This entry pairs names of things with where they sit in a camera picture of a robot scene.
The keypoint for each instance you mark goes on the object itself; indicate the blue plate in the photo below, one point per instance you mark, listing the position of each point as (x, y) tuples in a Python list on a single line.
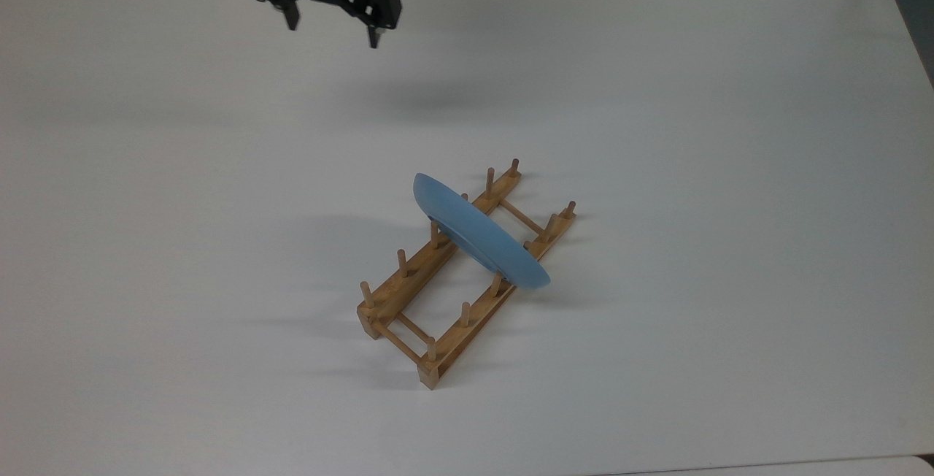
[(478, 235)]

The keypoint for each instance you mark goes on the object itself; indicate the wooden plate rack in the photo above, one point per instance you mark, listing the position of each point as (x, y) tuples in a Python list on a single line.
[(408, 286)]

